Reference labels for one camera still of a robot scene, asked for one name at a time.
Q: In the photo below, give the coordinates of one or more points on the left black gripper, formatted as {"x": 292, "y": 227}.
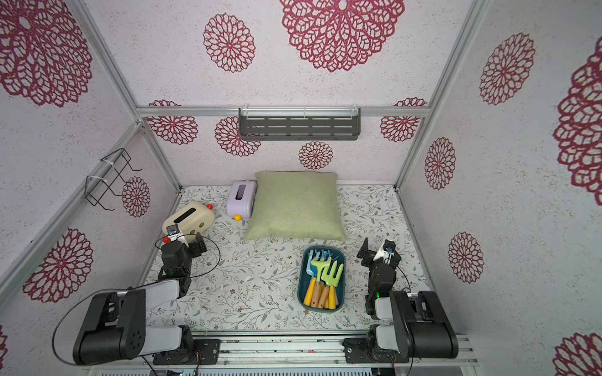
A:
{"x": 197, "y": 251}

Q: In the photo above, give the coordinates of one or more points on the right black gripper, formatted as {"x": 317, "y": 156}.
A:
{"x": 371, "y": 256}

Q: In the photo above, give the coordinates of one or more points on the teal plastic storage box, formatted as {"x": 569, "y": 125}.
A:
{"x": 340, "y": 290}

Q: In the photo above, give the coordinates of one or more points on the blue rake yellow handle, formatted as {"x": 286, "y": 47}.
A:
{"x": 326, "y": 255}

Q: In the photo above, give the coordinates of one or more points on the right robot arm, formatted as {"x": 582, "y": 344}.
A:
{"x": 409, "y": 325}

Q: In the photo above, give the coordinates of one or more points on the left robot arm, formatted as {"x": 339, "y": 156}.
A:
{"x": 115, "y": 326}

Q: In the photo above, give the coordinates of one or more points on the purple toy toaster box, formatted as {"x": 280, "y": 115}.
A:
{"x": 241, "y": 199}

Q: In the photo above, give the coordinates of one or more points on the green square pillow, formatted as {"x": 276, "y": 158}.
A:
{"x": 297, "y": 205}

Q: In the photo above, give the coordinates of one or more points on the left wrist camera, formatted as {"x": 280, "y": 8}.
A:
{"x": 173, "y": 232}

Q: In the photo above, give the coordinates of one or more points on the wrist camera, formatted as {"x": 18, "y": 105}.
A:
{"x": 173, "y": 232}
{"x": 385, "y": 252}

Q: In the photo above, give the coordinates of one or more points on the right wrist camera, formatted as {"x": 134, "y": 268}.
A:
{"x": 385, "y": 252}

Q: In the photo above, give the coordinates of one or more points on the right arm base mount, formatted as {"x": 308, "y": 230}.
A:
{"x": 361, "y": 350}

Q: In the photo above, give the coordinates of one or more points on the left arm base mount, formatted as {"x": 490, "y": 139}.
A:
{"x": 198, "y": 352}

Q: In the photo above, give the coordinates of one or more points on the black wire wall rack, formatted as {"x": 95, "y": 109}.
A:
{"x": 97, "y": 187}

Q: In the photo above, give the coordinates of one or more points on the grey wall shelf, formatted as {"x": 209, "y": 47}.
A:
{"x": 302, "y": 125}

